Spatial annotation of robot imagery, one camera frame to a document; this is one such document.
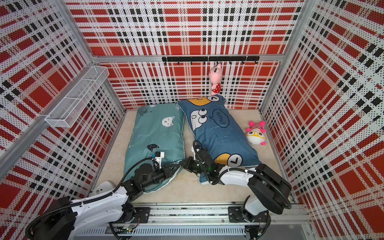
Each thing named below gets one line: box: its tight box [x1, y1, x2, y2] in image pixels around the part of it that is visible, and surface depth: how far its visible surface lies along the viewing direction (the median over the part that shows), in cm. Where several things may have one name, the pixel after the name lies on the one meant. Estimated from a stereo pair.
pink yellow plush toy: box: [246, 121, 266, 146], surface depth 98 cm
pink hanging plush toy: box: [209, 61, 223, 95], surface depth 94 cm
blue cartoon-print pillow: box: [177, 95, 262, 184], surface depth 92 cm
